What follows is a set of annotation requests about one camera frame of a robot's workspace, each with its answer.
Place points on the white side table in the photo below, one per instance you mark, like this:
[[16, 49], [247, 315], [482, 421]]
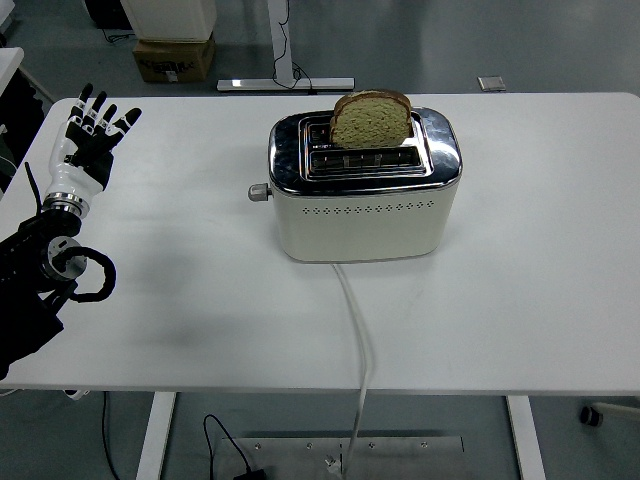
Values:
[[9, 65]]

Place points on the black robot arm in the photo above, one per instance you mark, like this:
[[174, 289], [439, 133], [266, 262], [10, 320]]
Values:
[[25, 300]]

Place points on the grey floor socket plate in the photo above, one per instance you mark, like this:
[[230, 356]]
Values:
[[491, 83]]

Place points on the grey metal plate with screws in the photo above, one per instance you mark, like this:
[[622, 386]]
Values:
[[400, 457]]

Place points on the white clip under table edge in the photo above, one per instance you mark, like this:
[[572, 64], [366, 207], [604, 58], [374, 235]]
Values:
[[76, 394]]

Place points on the brown cardboard box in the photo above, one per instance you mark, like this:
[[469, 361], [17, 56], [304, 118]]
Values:
[[172, 60]]

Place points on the brown bread slice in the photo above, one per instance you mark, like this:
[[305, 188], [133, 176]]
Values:
[[370, 125]]

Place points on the white plastic bin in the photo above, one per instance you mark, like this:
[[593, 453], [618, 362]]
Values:
[[170, 17]]

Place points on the chair leg with black caster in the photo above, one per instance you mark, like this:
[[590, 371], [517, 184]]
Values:
[[591, 416]]

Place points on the white table leg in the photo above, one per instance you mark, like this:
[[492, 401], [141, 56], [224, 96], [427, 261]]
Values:
[[525, 440], [155, 435]]

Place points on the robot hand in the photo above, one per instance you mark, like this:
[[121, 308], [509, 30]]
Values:
[[70, 175]]

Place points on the black box on floor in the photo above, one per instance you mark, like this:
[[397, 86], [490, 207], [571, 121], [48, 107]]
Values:
[[107, 12]]

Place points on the grey toaster lever knob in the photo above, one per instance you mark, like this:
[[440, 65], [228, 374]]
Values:
[[258, 192]]

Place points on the cream and chrome toaster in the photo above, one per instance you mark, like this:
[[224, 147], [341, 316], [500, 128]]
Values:
[[360, 230]]

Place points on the white desk leg stand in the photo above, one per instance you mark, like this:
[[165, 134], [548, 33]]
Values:
[[280, 40]]

